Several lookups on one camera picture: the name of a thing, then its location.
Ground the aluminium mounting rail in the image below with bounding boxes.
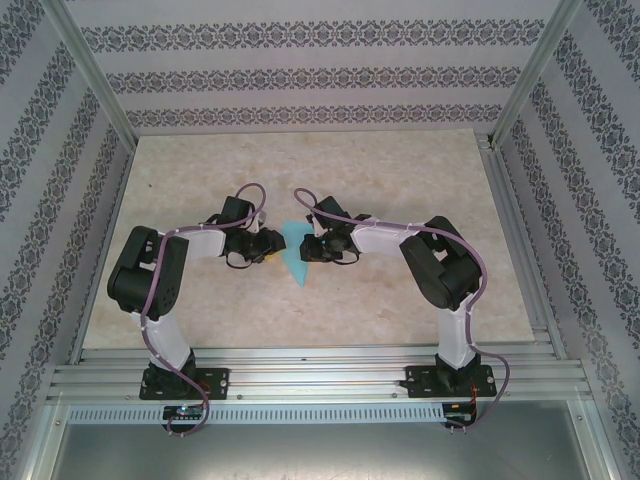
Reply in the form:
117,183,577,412
47,347,594,401

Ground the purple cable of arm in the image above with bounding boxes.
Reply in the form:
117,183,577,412
293,188,511,435
139,183,269,440

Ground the small circuit board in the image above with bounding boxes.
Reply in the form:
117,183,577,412
444,403,476,425
163,405,205,420

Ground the aluminium frame post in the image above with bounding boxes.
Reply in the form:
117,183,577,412
42,0,139,149
489,0,584,149

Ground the grey metal sheet panel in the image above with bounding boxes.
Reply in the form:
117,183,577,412
29,399,616,480

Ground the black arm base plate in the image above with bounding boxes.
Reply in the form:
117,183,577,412
141,367,231,401
404,364,497,400

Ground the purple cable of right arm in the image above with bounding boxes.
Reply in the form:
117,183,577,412
293,188,511,435

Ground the slotted grey cable duct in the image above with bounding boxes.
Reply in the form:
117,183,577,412
67,403,446,424

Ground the aluminium side rail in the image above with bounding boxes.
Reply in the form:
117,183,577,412
477,132,569,361
67,142,139,366

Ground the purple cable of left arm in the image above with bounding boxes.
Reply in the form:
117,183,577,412
139,183,269,440

